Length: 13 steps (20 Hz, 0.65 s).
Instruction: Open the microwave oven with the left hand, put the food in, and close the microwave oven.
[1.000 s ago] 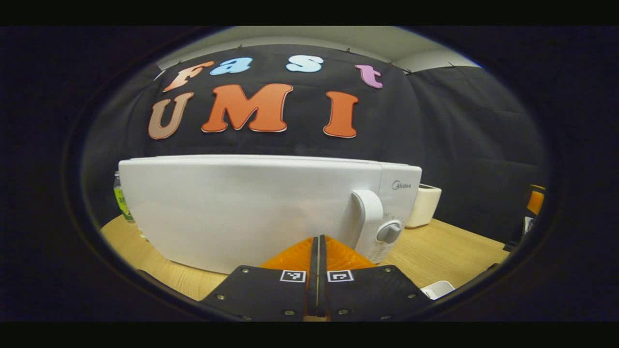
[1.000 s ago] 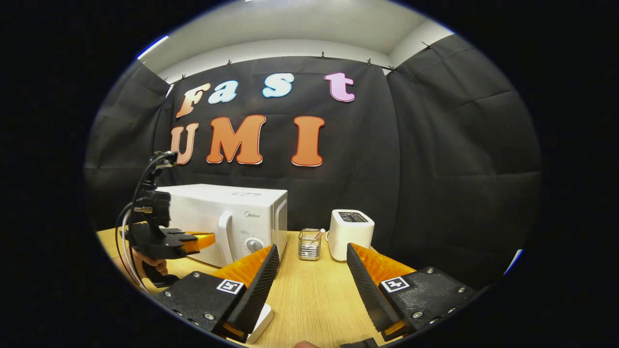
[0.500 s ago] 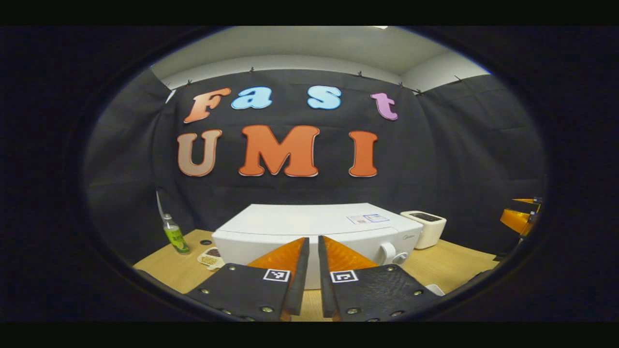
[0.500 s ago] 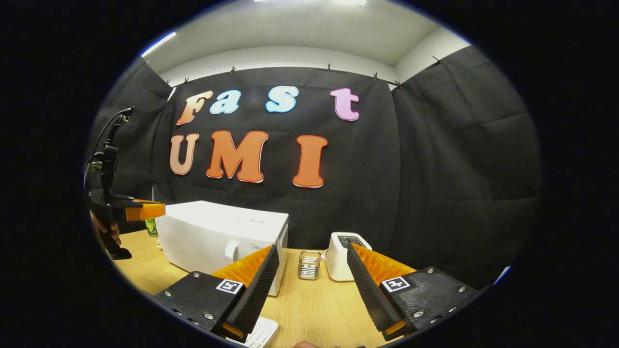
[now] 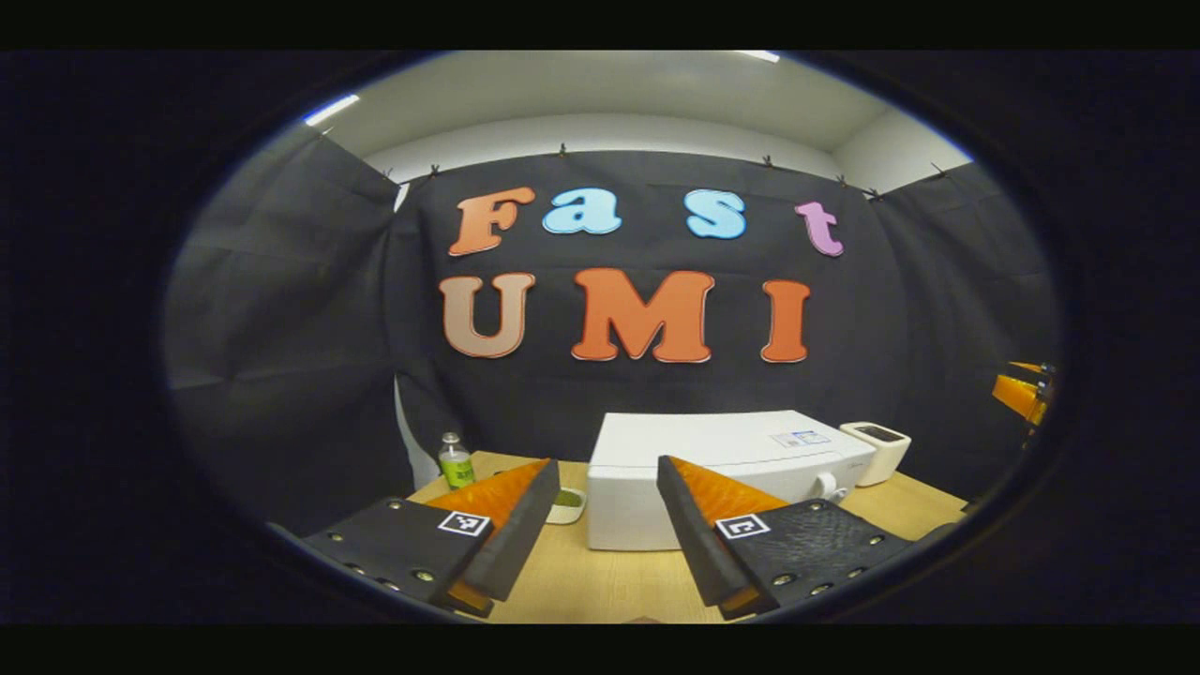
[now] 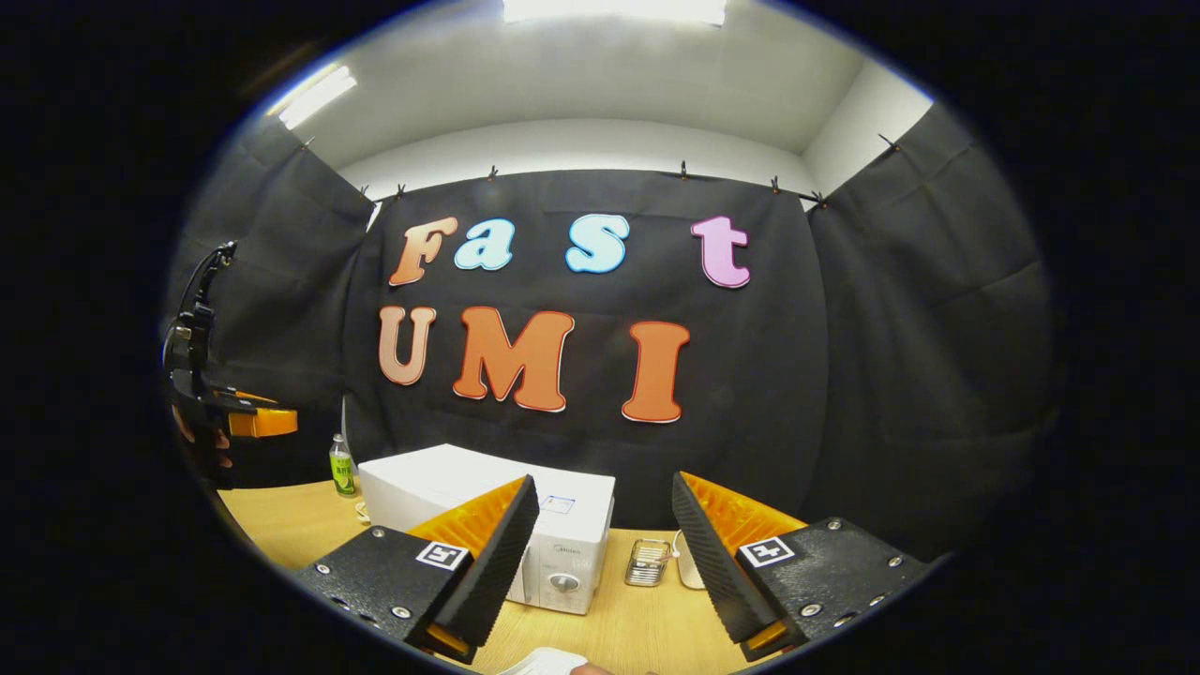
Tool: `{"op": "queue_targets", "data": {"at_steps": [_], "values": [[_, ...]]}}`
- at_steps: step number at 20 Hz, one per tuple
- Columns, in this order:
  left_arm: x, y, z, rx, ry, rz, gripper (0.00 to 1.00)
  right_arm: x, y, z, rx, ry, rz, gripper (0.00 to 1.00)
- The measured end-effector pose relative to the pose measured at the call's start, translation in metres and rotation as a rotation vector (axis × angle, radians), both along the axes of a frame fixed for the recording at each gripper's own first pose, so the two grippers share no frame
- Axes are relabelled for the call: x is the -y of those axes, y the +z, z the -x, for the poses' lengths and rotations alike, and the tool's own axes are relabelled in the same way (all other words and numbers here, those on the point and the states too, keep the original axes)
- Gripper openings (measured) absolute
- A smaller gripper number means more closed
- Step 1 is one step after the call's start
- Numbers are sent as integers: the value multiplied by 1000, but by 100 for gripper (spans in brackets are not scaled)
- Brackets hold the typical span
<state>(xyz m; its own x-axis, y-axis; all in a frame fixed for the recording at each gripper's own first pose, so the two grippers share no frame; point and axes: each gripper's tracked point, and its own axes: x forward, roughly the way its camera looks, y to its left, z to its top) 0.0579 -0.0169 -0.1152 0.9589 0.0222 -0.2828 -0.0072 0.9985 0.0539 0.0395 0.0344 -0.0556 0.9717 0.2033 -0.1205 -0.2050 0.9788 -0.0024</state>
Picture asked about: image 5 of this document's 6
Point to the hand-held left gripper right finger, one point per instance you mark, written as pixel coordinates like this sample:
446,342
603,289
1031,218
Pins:
698,544

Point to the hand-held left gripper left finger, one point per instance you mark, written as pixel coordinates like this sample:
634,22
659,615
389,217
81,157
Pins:
520,534

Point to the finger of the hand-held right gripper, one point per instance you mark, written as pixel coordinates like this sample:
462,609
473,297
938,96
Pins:
1017,394

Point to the white microwave oven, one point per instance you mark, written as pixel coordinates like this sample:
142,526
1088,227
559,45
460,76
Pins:
712,441

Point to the white divided snack plate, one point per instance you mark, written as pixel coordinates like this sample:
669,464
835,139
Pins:
568,506

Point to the green label drink bottle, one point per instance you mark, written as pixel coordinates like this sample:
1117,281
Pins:
457,467

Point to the white toaster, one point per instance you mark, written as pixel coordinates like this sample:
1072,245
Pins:
881,455

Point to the black backdrop cloth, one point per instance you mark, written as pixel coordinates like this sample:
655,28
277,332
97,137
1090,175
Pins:
281,328

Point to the large ceiling light panel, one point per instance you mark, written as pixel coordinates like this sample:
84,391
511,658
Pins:
757,55

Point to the small ceiling light panel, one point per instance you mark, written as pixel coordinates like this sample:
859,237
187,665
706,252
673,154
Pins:
331,110

